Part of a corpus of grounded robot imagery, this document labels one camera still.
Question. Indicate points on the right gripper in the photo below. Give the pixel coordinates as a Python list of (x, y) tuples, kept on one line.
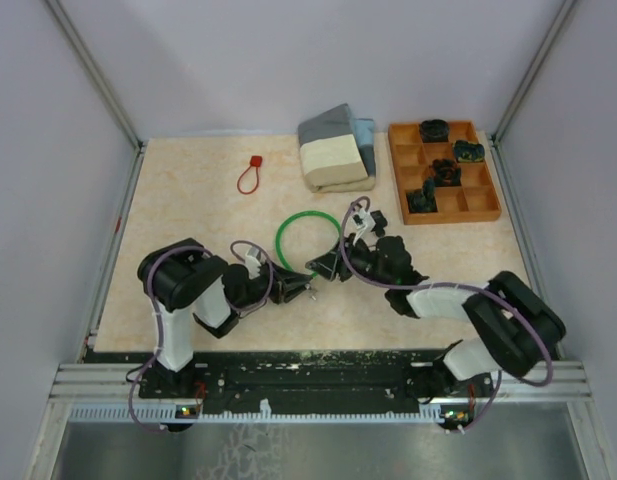
[(324, 264)]

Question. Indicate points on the wooden compartment tray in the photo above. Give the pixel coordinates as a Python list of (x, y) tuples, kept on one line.
[(475, 200)]

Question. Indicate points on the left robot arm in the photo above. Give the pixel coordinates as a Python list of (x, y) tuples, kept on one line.
[(187, 284)]

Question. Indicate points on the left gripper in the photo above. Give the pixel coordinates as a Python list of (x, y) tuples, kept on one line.
[(289, 279)]

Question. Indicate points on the dark rolled item right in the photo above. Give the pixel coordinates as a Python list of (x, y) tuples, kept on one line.
[(468, 152)]

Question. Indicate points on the dark rolled item middle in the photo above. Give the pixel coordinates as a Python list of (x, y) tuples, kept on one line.
[(446, 173)]

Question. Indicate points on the dark rolled item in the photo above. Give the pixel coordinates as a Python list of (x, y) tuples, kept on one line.
[(446, 173), (434, 131), (422, 200), (468, 152)]

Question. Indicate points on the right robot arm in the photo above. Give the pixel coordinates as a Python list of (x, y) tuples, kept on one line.
[(515, 327)]

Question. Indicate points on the aluminium frame post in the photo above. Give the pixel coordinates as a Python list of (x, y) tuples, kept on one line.
[(555, 31), (94, 72)]

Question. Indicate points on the aluminium frame post right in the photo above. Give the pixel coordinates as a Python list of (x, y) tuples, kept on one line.
[(555, 31)]

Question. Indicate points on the red cable seal lock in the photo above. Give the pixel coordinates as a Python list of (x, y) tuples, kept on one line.
[(249, 180)]

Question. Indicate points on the folded grey beige cloth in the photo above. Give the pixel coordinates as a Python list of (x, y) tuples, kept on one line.
[(337, 151)]

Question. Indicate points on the aluminium frame post left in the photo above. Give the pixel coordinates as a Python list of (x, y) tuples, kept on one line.
[(94, 72)]

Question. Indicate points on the dark rolled item top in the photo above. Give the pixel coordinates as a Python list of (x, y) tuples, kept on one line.
[(434, 131)]

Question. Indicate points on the black Kaijing padlock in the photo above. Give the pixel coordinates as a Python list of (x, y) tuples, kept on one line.
[(380, 223)]

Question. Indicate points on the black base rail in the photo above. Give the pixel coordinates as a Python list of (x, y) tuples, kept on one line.
[(312, 382)]

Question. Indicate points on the dark rolled item lower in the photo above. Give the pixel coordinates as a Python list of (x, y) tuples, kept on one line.
[(422, 200)]

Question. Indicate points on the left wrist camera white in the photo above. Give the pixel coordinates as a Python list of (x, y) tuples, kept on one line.
[(253, 262)]

